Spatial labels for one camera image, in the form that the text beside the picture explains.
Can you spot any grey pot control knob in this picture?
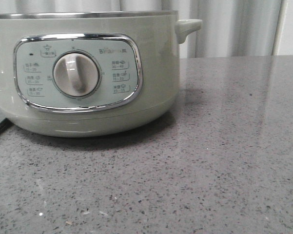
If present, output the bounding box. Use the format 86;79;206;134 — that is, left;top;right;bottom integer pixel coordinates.
53;53;99;97

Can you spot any pale green electric cooking pot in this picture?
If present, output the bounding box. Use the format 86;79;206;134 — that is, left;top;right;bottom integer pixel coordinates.
0;11;202;137

